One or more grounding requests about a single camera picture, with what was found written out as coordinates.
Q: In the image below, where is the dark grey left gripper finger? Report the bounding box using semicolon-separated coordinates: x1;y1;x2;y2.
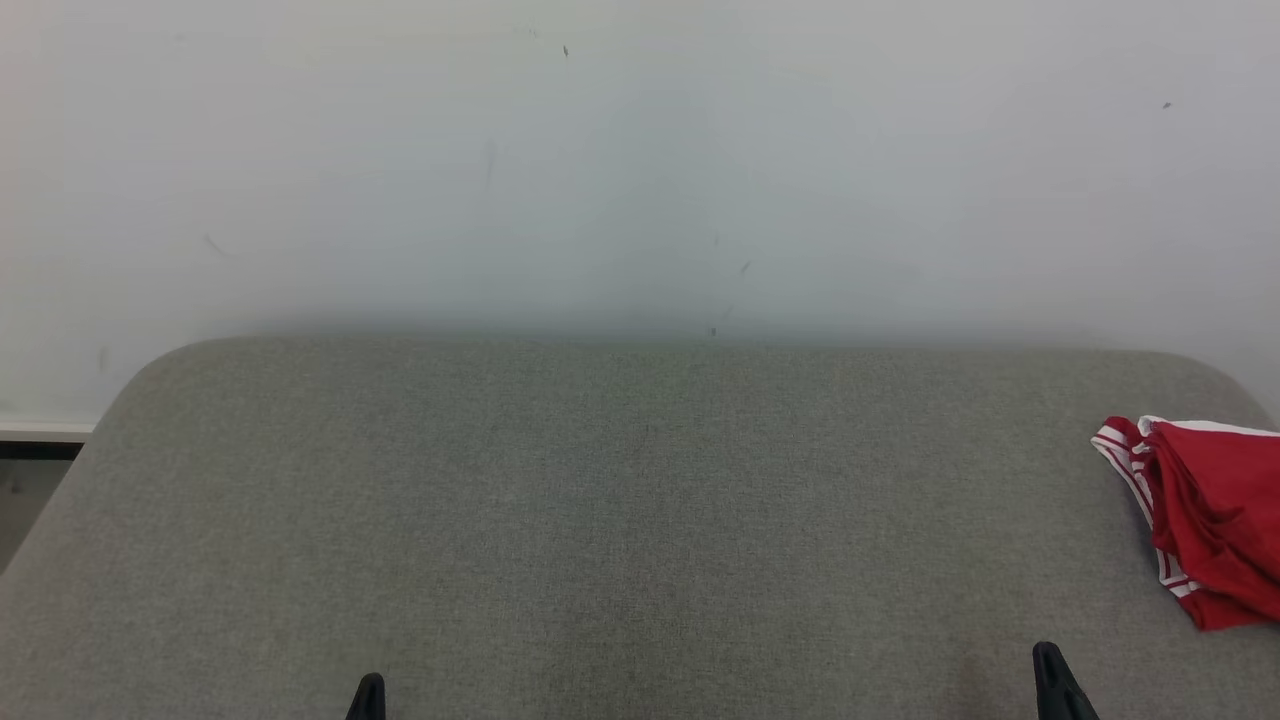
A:
345;673;388;720

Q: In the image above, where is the white and black wall baseboard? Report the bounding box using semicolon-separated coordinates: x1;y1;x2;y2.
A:
0;420;97;462

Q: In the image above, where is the red basketball jersey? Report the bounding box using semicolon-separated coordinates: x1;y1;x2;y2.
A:
1090;416;1280;633

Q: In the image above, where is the grey fabric sofa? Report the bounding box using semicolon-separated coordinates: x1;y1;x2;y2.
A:
0;335;1280;720

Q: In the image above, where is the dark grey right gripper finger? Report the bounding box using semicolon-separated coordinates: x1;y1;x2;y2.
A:
1032;641;1102;720

